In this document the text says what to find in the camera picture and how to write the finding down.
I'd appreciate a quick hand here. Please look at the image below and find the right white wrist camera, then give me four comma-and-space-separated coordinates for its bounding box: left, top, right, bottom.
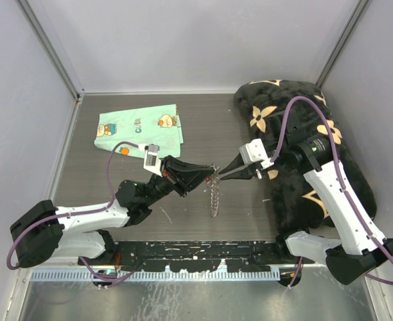
239, 138, 274, 169

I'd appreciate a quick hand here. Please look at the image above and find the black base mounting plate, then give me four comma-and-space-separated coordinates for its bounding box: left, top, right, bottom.
86, 241, 299, 273

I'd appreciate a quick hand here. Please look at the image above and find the metal keyring disc with rings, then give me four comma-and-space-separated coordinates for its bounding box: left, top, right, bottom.
206, 163, 221, 217

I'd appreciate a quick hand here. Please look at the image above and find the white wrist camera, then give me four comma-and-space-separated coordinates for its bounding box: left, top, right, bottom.
144, 144, 162, 176
239, 138, 274, 169

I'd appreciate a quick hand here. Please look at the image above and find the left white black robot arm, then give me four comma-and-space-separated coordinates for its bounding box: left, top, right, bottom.
7, 156, 215, 270

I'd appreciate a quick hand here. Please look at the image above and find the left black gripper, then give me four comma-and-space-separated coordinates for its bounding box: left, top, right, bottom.
142, 154, 213, 207

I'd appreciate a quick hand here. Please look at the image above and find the left aluminium frame post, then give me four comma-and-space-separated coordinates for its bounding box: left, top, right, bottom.
16, 0, 85, 100

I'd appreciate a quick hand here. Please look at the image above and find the aluminium frame post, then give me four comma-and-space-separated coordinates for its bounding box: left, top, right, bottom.
16, 0, 85, 100
316, 0, 372, 88

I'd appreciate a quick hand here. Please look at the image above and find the green cartoon print cloth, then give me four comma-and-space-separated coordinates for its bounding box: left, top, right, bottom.
94, 104, 184, 158

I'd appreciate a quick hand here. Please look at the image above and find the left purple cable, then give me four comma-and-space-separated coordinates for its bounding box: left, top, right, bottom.
6, 142, 147, 271

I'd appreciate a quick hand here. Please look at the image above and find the black floral plush pillow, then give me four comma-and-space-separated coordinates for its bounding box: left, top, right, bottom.
234, 80, 377, 233

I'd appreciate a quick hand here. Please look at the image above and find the right aluminium frame post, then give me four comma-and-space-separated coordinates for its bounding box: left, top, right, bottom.
316, 0, 372, 88

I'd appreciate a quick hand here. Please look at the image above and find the white slotted cable duct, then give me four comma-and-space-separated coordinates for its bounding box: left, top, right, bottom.
29, 267, 281, 282

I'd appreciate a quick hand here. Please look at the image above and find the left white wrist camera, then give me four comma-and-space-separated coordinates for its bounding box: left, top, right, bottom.
144, 144, 162, 176

